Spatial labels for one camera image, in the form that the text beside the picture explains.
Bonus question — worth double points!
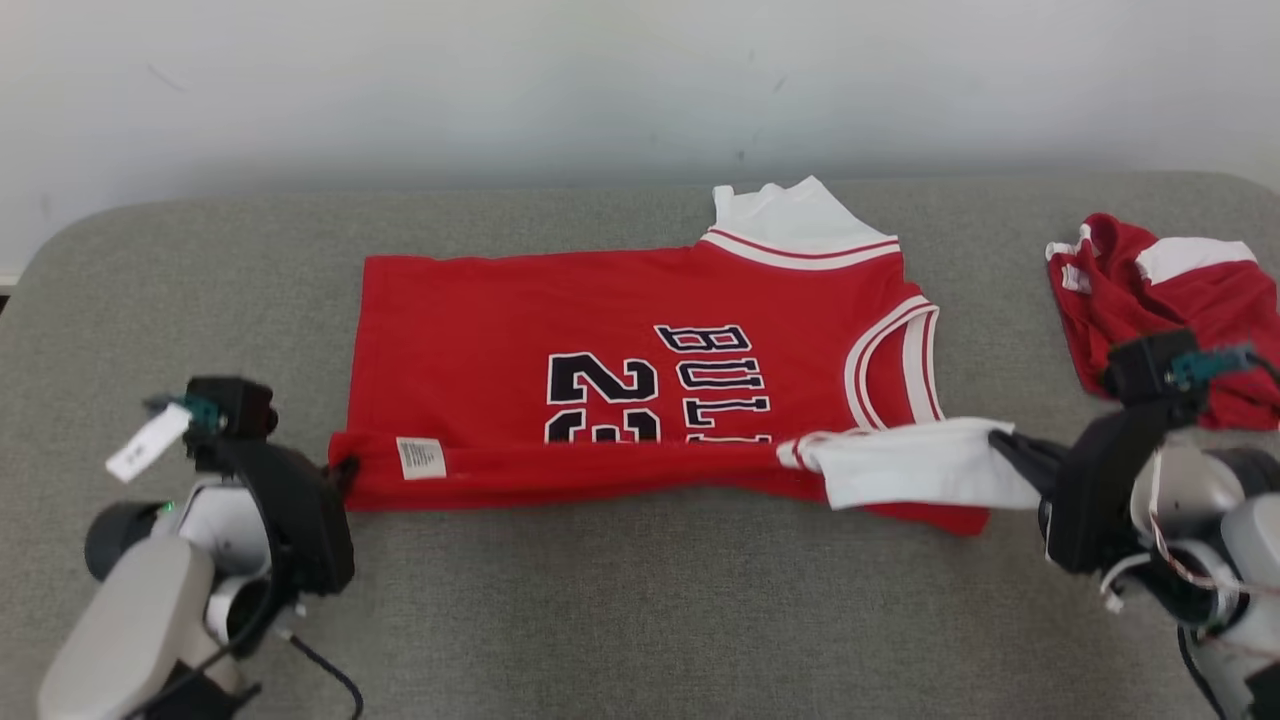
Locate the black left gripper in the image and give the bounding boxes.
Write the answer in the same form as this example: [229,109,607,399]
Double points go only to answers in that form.
[198,438,362,599]

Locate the red shorts with white stripe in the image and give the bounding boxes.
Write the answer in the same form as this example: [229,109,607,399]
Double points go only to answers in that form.
[1045,212,1280,433]

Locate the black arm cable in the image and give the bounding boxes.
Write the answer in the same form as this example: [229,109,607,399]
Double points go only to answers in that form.
[1178,625,1229,720]
[270,625,363,720]

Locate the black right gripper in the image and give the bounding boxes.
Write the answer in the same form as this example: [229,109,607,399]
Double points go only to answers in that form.
[988,400,1183,576]

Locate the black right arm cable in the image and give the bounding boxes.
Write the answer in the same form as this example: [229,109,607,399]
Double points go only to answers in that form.
[1178,625,1229,720]

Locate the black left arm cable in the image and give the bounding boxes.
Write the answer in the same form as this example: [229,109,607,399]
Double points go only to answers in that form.
[270,625,363,720]

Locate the white paper label tag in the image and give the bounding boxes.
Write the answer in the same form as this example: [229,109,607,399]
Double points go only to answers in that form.
[105,402,191,483]

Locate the red basketball jersey white trim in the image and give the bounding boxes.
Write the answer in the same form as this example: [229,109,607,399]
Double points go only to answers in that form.
[328,176,1041,536]

